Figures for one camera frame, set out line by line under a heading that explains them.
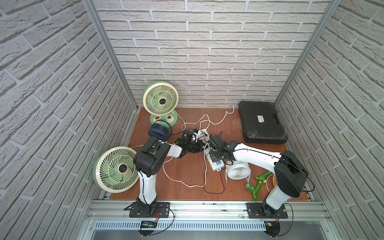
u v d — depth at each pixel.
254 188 0.79
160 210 0.74
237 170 0.76
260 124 1.01
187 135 0.79
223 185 0.83
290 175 0.45
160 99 0.90
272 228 0.71
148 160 0.51
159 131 0.92
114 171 0.72
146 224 0.72
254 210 0.74
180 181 0.83
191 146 0.83
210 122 1.07
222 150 0.65
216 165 0.87
